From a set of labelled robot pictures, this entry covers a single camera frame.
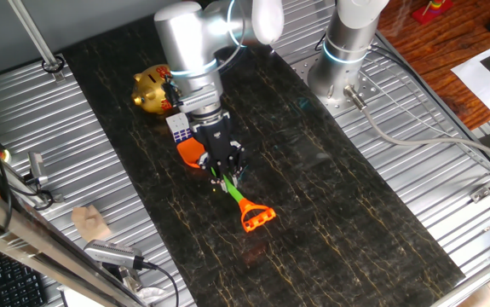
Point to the wooden interlocking block puzzle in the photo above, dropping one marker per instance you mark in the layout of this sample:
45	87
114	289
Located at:
91	222

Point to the printed marker paper sheet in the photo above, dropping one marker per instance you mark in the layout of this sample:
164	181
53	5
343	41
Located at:
483	77

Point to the metal camera stand pole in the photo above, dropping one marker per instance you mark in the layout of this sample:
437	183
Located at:
36	36

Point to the black marble pattern mat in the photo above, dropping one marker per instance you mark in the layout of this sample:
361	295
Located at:
313	213

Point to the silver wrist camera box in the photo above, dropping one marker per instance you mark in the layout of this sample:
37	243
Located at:
200	102

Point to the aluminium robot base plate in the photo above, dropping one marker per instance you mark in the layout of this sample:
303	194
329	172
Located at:
308	66

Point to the black computer keyboard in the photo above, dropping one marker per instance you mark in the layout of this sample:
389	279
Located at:
10	281

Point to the aluminium frame bar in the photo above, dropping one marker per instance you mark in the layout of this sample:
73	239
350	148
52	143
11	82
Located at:
36	247

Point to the white faced puzzle cube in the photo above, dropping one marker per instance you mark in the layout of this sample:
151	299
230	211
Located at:
179	128

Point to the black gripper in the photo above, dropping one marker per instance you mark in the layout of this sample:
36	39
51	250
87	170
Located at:
215	137

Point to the brown wooden desk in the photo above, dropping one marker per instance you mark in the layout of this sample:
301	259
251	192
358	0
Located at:
423	51

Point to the silver depth camera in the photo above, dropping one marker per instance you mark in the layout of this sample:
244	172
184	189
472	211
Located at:
38	166
112	253

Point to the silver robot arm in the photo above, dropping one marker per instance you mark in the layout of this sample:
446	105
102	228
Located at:
189	42

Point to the crumpled white tissue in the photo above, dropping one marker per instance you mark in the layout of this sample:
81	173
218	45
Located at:
151	294

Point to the golden piggy bank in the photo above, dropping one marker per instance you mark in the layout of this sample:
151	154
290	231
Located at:
151	91

